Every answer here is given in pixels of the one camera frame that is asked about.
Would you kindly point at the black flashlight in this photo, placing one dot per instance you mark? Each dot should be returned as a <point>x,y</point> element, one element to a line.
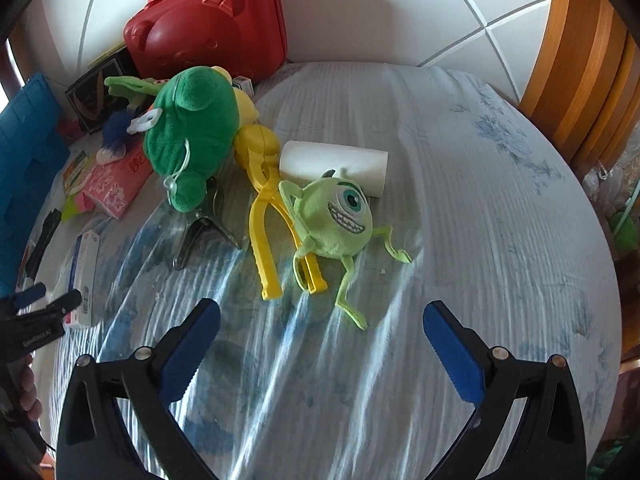
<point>42,240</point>

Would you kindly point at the pink tissue packet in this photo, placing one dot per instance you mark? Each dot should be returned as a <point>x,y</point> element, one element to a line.
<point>115,185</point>

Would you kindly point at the red plastic carry case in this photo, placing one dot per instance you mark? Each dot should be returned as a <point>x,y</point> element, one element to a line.
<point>210,25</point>

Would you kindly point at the black picture box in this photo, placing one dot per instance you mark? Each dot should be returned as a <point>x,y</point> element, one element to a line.
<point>87,95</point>

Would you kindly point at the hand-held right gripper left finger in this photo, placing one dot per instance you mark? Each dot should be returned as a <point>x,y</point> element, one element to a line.
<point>192,345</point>

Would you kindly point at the blue plastic box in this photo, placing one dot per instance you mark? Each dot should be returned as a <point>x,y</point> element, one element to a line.
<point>25,160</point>

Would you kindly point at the wooden bed frame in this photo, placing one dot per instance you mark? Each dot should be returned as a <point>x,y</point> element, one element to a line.
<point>575,60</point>

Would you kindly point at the metal tongs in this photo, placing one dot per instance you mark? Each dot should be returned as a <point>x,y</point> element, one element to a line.
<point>192,240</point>

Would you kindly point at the long white carton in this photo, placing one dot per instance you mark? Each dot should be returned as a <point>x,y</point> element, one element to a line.
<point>85,270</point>

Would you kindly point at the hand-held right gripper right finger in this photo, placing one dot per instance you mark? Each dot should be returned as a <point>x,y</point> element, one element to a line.
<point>452,355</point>

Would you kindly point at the blue white fluffy toy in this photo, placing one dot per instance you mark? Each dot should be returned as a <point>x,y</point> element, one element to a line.
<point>112,132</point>

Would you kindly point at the yellow plastic snowball clamp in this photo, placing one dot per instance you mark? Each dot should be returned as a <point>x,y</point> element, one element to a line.
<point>265,240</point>

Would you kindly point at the green orange small packet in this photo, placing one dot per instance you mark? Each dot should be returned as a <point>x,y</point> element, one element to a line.
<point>77,170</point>

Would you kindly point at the white paper roll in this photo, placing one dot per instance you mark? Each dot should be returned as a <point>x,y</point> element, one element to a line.
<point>340,160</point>

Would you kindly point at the dark green plush toy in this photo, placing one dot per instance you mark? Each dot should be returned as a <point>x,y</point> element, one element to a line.
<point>195,125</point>

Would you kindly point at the one-eyed green monster plush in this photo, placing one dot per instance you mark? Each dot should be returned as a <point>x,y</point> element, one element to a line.
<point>335,215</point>

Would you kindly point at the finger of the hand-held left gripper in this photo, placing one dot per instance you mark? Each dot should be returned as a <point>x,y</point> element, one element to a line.
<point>31,295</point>
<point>67,301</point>

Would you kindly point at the clear plastic bag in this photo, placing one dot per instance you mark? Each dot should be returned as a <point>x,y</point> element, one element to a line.
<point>615,185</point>

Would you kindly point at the small white cube box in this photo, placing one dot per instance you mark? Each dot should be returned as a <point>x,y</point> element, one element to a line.
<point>243,85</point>

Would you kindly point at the person's left hand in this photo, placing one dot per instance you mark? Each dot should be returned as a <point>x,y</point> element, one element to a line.
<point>27,385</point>

